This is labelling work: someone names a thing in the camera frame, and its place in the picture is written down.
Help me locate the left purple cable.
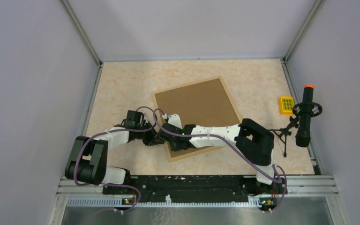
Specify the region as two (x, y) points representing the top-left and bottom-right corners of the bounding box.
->
(74, 106), (158, 214)

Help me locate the purple cable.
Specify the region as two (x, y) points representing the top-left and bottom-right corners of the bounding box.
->
(153, 108), (288, 214)
(74, 106), (158, 214)

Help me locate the light wooden picture frame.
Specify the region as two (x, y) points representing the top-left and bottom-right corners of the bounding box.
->
(151, 76), (243, 163)

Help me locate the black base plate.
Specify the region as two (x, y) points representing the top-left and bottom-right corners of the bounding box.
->
(103, 175), (285, 203)

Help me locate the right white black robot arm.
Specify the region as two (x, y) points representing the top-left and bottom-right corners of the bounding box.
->
(158, 114), (282, 193)

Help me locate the yellow grid block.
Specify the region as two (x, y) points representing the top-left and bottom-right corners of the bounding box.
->
(279, 96), (295, 116)

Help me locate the brown backing board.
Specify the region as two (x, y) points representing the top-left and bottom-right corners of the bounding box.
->
(154, 79), (240, 158)

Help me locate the black mini tripod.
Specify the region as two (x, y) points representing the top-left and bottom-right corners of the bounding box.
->
(269, 116), (300, 158)

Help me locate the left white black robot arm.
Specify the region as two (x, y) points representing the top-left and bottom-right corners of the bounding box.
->
(64, 110), (164, 194)

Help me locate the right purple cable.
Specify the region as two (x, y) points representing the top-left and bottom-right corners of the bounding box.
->
(153, 108), (288, 214)

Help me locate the black microphone orange tip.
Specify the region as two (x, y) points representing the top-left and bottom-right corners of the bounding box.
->
(292, 84), (323, 148)

